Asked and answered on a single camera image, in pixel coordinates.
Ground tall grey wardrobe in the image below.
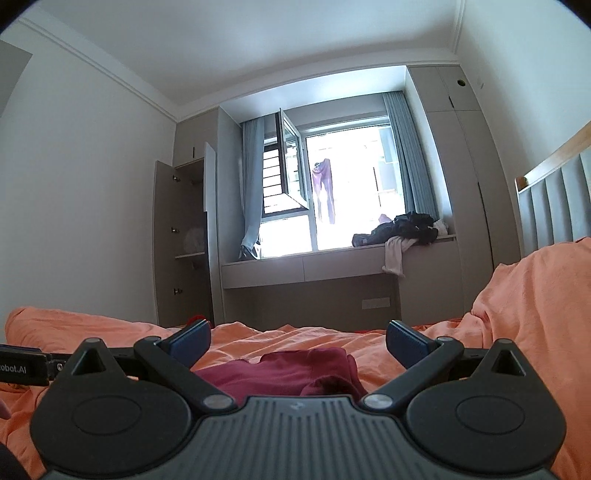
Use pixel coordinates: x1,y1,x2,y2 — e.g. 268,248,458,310
406,65,521,324

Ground open grey cabinet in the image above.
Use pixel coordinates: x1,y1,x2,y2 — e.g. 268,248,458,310
154,142,218,327

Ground dark red sweater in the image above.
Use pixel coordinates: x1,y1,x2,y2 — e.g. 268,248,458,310
191,347,369,401

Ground grey window bench with drawers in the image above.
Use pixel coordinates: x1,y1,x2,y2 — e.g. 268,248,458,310
221,233,458,325

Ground purple hanging garment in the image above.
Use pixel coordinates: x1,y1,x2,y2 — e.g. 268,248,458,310
311,158,336,226

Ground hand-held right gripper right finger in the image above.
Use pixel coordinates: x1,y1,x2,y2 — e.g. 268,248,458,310
360,319,528,411

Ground orange duvet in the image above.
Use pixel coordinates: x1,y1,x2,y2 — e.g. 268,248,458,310
0,237,591,480

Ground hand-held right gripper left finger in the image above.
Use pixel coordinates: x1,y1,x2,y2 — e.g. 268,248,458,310
60,319,235,411

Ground white garment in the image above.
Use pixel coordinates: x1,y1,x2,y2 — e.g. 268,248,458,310
382,235,419,278

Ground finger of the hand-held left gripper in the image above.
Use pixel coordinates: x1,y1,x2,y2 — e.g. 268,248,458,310
46,352,139,377

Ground blue-grey curtain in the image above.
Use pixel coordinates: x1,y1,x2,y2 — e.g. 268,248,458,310
383,91,440,227
240,117,267,259

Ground pile of dark clothes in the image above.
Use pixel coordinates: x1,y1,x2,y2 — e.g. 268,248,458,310
352,211,439,248

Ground window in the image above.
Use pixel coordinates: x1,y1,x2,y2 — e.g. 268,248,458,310
242,108,413,259

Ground person's dark clothing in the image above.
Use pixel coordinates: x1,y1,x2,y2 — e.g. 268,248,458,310
0,442,29,480

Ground grey padded wooden headboard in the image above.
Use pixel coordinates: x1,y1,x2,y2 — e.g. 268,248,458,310
515,136,591,260

